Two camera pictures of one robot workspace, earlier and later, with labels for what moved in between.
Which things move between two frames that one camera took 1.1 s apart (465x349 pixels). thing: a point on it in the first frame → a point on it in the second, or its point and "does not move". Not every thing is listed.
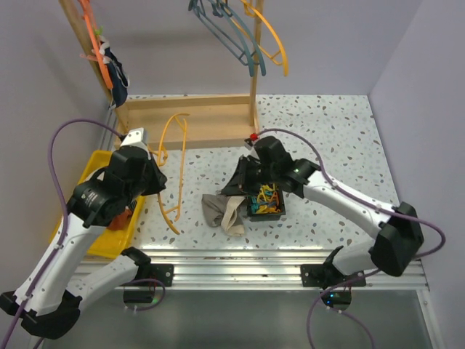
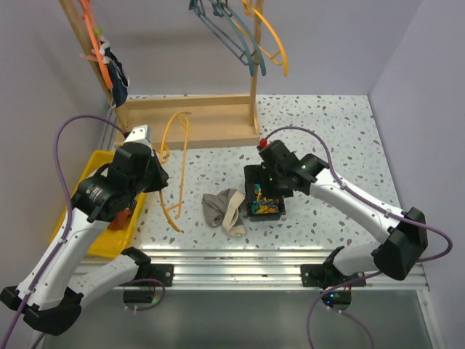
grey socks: (224, 211) does not move
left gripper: (159, 179) does not move
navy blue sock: (118, 74) does not move
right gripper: (240, 183) → (287, 193)
